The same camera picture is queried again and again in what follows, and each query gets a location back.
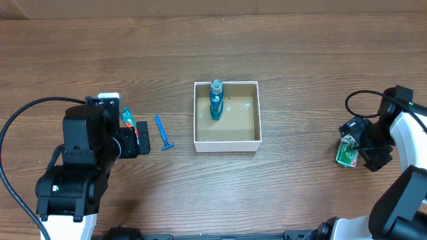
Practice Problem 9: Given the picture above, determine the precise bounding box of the blue disposable razor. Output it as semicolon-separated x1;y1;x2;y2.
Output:
155;115;175;151

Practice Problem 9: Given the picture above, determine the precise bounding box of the blue mouthwash bottle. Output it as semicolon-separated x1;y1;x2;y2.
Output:
209;79;224;121

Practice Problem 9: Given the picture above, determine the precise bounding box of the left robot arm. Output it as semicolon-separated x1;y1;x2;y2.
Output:
35;105;150;239

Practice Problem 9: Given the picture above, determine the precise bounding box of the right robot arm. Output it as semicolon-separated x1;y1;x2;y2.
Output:
305;85;426;239

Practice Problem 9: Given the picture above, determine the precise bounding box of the Colgate toothpaste tube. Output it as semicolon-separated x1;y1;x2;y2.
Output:
121;107;138;137

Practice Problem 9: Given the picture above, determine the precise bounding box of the white cardboard box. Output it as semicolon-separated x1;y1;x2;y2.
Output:
193;81;262;153

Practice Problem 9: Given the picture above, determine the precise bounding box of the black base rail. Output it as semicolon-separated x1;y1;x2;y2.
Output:
92;226;314;240

